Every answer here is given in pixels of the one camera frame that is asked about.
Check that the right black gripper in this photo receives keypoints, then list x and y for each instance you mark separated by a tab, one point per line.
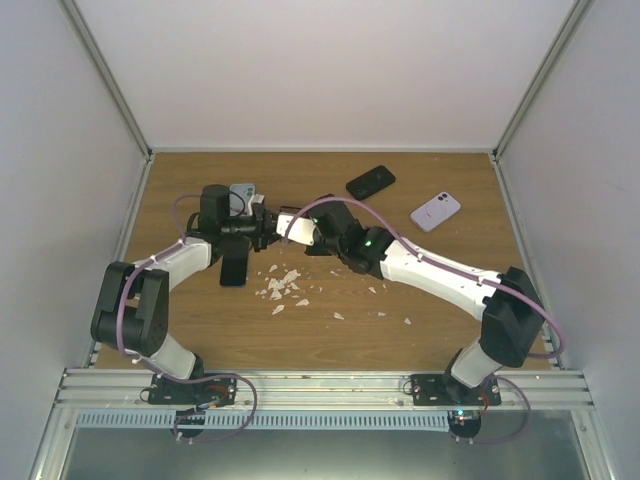
309	253

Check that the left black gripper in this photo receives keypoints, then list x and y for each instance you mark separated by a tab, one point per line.
263	227

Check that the light blue phone case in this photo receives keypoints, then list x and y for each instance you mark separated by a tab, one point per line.
241	195

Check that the black smartphone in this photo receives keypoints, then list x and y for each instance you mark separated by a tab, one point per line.
234	268

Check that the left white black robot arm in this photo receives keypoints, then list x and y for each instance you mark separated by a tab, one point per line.
132	309

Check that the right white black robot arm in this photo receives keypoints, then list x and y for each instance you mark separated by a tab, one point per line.
506	304

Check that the black cased phone rear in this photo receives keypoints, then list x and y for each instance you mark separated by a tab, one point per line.
370	183

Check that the lilac phone case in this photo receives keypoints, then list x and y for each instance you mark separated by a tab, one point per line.
435	211

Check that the white debris pieces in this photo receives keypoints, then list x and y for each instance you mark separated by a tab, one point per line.
316	288

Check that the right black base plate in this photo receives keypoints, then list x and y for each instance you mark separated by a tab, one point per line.
440	389

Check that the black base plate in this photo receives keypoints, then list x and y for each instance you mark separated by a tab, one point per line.
163	391
440	389

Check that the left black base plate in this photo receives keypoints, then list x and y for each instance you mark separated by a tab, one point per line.
163	391

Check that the grey slotted cable duct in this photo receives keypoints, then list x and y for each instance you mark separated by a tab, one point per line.
267	420

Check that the aluminium front rail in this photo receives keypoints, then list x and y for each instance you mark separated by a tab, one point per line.
328	390

